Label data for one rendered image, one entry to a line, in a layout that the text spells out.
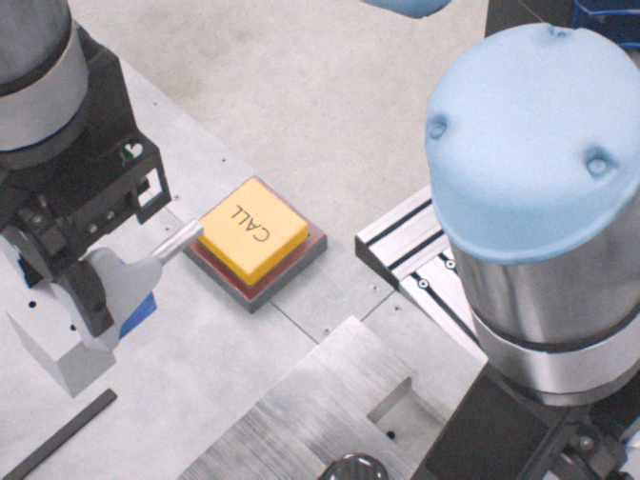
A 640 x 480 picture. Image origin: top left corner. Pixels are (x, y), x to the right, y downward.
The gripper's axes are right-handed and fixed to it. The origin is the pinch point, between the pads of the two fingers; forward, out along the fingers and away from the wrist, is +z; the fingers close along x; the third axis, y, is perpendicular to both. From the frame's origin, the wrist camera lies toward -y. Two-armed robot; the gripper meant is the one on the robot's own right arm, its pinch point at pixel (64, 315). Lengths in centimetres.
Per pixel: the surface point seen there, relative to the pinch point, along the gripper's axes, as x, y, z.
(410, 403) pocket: -16.3, 13.3, 8.7
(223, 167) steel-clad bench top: 9.7, 19.8, 15.0
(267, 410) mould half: -11.0, 5.8, 6.0
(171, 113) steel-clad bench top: 16.6, 20.4, 15.1
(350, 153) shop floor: 43, 66, 95
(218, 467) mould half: -11.5, 1.2, 6.4
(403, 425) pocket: -17.0, 11.9, 8.7
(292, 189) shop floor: 45, 56, 95
